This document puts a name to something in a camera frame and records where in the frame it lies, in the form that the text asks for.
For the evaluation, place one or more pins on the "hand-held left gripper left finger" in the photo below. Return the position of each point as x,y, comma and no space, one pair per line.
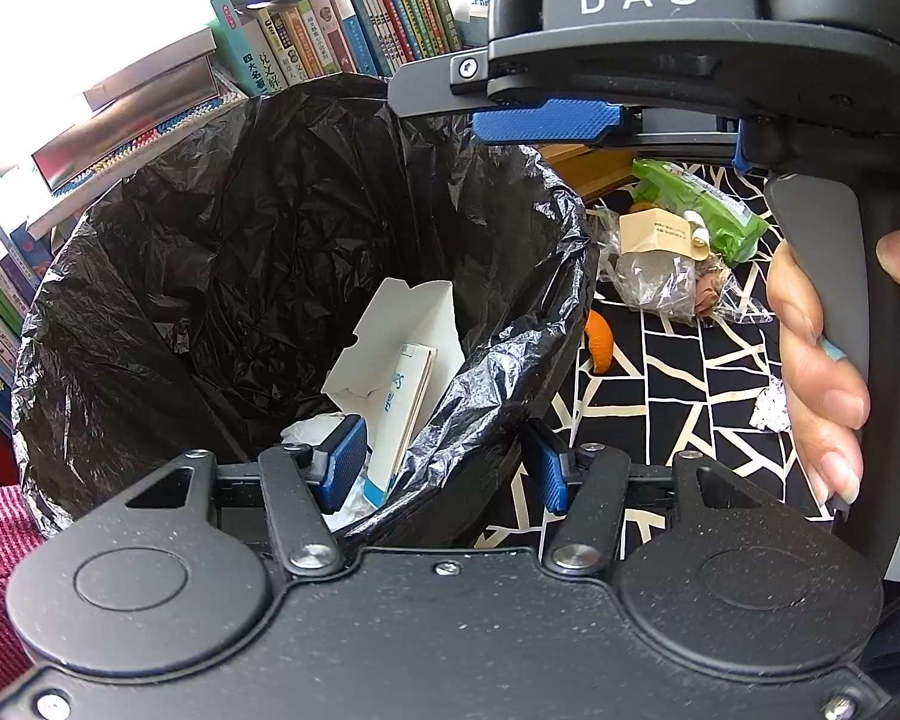
341,461

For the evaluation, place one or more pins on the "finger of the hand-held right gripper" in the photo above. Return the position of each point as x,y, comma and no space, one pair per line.
547,124

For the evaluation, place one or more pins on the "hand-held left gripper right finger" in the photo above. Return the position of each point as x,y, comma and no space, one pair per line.
551,472

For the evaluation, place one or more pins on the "white blue paper bag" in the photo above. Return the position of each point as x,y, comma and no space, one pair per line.
401,420

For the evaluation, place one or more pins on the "cream paper card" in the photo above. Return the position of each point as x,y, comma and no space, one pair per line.
652,232

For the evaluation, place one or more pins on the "torn white orange cardboard box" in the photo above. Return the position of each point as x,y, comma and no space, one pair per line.
412,315

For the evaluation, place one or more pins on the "green refill pouch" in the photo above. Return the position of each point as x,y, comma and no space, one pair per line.
720,217

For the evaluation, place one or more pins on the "clear plastic wrapper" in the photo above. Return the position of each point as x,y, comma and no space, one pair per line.
652,281

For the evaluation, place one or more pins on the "white paper scrap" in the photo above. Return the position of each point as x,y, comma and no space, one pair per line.
771,406

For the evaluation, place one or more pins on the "black trash bag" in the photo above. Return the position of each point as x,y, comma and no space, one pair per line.
232,240

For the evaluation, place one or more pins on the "row of upright books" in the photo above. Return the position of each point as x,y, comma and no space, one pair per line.
390,22

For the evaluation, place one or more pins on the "pile of flat-lying books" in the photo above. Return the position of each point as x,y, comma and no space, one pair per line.
135,112

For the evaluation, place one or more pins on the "person's right hand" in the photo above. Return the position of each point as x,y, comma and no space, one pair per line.
810,375

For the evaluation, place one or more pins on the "wooden desktop shelf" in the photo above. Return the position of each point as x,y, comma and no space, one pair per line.
592,169

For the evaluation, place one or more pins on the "orange peel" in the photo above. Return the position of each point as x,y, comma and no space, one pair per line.
600,341

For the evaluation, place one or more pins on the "black white patterned tablecloth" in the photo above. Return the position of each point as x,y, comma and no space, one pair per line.
667,390

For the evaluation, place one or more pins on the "brown crumpled scrap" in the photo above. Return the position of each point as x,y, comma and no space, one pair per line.
709,292

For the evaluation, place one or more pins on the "pink knitted cloth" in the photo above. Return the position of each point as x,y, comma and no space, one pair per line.
7,540

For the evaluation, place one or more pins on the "row of thin workbooks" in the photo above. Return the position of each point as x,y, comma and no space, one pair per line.
0,315

